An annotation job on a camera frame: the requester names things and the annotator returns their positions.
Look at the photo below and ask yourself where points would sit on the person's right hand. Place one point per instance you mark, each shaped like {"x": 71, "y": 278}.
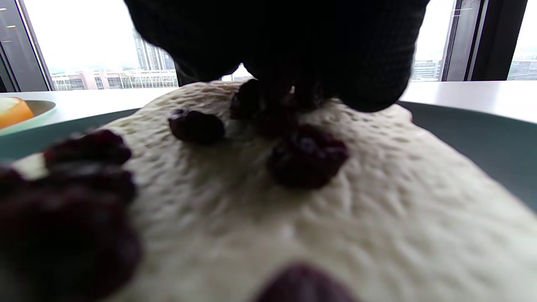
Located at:
{"x": 293, "y": 42}

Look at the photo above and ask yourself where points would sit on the dried cranberries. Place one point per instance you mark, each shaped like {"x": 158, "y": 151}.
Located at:
{"x": 306, "y": 159}

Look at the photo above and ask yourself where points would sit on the white toast slice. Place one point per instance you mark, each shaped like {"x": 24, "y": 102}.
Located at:
{"x": 14, "y": 113}
{"x": 377, "y": 209}

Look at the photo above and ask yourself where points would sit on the blue plate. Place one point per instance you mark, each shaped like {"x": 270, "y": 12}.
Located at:
{"x": 482, "y": 138}

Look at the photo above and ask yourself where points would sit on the light green plate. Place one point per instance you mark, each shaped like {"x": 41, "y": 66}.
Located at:
{"x": 42, "y": 111}

